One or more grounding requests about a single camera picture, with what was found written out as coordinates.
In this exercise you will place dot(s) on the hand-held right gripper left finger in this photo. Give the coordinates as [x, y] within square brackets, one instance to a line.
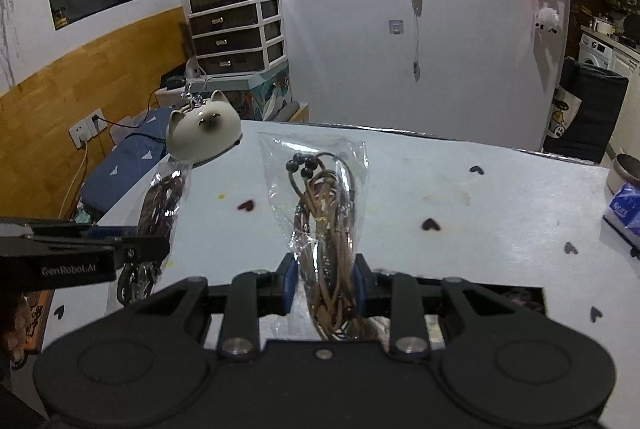
[287, 284]

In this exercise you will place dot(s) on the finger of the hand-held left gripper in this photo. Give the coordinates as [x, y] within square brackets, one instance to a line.
[142, 251]
[65, 231]

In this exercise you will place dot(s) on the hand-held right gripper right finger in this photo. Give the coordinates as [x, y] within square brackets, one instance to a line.
[358, 286]

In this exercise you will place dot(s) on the black storage tray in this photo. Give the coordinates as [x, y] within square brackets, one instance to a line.
[490, 294]

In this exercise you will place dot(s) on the person's left hand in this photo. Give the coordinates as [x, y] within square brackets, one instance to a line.
[14, 326]

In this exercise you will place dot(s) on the orange printed box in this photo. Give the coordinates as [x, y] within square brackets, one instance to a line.
[37, 321]

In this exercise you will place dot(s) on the blue patterned bedding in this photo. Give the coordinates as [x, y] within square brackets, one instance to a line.
[125, 164]

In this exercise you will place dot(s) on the white cat-shaped ceramic lamp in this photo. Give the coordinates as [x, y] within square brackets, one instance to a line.
[205, 129]

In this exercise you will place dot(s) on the silver metal ornament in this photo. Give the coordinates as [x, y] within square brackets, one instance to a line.
[194, 100]

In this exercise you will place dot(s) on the painted teal cabinet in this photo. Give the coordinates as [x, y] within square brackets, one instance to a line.
[265, 94]

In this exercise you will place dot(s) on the white drawer cabinet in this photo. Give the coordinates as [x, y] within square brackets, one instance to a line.
[235, 36]

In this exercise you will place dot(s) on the white cartoon tote bag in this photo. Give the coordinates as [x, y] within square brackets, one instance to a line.
[565, 114]

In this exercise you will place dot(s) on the blue tissue pack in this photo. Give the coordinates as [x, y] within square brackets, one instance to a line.
[625, 211]

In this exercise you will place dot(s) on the round metal tin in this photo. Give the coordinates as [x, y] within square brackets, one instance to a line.
[625, 169]

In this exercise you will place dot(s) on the black chair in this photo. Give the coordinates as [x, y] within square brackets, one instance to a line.
[592, 109]

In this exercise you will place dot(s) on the sheep plush toy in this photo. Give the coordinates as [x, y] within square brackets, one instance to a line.
[547, 20]

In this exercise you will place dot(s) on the white washing machine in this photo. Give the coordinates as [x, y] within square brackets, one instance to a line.
[595, 51]

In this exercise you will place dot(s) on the white kitchen base cabinet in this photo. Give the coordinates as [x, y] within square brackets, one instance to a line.
[625, 64]

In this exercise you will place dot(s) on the white cooking pot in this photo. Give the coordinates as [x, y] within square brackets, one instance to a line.
[602, 26]

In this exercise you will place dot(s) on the white wall socket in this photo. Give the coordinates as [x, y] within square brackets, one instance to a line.
[89, 128]

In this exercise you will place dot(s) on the small square wall hook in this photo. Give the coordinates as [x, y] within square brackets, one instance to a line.
[396, 27]

